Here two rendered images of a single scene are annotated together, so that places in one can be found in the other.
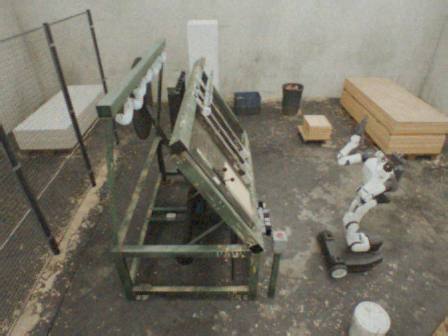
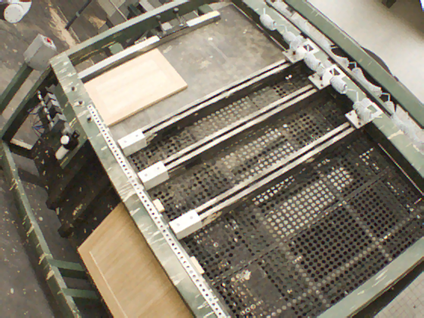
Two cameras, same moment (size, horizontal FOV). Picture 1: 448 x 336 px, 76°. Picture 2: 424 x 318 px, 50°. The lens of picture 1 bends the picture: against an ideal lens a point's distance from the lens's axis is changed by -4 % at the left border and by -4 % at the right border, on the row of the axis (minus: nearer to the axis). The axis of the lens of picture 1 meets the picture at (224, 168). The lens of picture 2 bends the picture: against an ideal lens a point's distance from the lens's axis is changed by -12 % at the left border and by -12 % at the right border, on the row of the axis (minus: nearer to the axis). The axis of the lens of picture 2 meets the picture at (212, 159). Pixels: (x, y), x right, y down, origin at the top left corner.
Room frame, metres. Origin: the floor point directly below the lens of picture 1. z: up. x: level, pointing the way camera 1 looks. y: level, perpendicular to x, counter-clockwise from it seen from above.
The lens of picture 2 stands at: (4.24, -2.08, 1.72)
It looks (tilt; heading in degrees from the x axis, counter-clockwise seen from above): 13 degrees down; 122
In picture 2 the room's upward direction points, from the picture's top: 45 degrees clockwise
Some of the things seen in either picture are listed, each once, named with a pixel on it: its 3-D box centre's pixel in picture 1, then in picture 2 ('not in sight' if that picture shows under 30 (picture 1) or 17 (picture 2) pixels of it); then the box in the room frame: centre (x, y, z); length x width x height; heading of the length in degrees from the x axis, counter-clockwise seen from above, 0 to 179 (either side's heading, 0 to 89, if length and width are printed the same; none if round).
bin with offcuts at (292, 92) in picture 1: (291, 99); not in sight; (6.66, -1.61, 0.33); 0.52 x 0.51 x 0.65; 1
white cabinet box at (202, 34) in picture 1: (204, 73); not in sight; (6.44, 0.39, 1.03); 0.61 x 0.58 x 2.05; 1
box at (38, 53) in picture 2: (279, 242); (38, 52); (1.84, -0.49, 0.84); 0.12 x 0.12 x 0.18; 0
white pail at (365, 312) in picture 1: (368, 325); not in sight; (1.36, -1.31, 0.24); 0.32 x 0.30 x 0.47; 1
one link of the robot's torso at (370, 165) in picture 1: (380, 175); not in sight; (2.32, -1.54, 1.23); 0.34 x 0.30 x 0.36; 1
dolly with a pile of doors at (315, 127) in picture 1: (313, 128); not in sight; (5.37, -1.82, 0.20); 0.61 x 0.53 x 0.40; 1
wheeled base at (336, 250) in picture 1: (353, 247); not in sight; (2.32, -1.52, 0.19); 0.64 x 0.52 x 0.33; 91
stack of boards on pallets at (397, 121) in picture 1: (385, 113); not in sight; (5.70, -3.42, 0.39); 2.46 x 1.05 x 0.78; 1
